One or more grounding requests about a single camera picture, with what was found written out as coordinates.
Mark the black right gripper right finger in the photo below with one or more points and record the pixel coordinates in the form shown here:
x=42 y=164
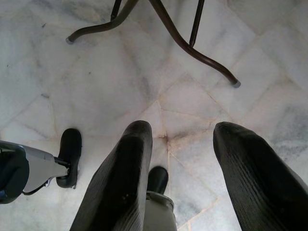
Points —
x=255 y=183

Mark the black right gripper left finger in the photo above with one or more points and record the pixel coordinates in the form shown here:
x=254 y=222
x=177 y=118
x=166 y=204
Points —
x=120 y=183

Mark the robot right foot black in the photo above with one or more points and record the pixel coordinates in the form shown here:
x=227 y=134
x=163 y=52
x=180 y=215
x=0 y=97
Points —
x=157 y=179

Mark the robot foot black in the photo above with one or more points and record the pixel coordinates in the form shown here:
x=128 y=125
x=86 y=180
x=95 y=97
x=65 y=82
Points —
x=157 y=179
x=69 y=156

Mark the robot left foot black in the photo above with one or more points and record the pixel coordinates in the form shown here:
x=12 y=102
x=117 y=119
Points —
x=69 y=156

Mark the robot left leg grey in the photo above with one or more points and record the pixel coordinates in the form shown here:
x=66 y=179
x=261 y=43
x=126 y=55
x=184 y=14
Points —
x=21 y=168

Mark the dark metal table leg frame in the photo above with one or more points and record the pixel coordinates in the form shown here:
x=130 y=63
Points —
x=178 y=36

